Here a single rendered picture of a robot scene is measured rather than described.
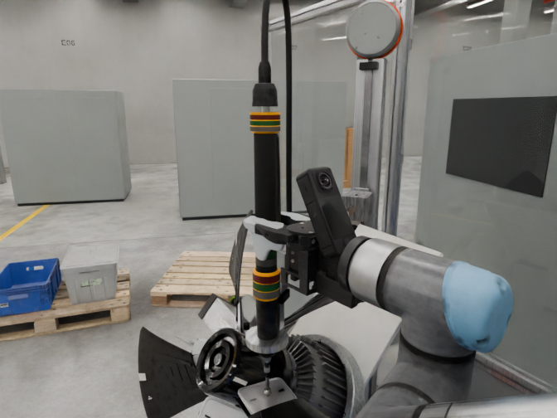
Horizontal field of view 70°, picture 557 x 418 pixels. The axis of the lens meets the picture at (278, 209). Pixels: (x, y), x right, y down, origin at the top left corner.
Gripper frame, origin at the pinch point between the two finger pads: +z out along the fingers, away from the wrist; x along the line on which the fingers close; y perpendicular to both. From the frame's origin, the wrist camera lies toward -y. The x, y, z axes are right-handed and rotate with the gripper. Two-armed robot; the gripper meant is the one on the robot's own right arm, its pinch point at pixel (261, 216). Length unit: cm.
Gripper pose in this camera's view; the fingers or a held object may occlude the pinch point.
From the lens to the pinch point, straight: 62.2
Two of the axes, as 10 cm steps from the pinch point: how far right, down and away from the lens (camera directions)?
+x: 7.6, -1.6, 6.3
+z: -6.5, -1.9, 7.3
